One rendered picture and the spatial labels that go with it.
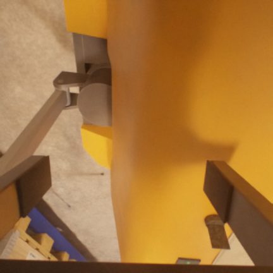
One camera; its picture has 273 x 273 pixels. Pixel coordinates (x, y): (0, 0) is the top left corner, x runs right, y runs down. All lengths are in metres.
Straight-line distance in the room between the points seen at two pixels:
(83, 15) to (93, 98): 0.25
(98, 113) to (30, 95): 0.70
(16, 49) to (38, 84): 0.20
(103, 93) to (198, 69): 0.54
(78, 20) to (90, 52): 0.12
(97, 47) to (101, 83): 0.17
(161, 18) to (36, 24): 1.02
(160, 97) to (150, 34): 0.06
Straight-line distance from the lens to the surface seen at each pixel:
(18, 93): 1.39
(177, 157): 0.22
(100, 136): 0.90
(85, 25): 0.73
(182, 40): 0.17
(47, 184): 0.17
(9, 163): 0.51
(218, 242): 0.29
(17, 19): 1.21
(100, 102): 0.70
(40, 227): 2.06
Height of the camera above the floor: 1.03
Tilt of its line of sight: 51 degrees down
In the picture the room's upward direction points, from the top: 175 degrees counter-clockwise
